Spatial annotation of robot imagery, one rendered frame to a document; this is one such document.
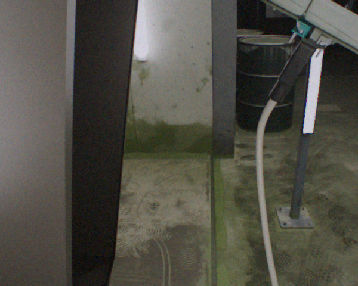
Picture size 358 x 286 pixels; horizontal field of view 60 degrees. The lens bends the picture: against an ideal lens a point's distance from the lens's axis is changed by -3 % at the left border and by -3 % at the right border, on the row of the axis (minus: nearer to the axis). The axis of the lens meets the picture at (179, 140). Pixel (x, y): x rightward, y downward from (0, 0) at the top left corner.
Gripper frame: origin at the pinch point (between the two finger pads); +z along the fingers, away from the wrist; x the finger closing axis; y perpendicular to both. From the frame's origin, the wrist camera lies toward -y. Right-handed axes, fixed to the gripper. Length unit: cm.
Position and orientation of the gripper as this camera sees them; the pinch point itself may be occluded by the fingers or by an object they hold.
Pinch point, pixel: (315, 31)
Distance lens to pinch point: 62.8
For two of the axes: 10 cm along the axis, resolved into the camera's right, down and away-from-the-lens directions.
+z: -4.9, 5.3, -6.9
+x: -8.2, -5.6, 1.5
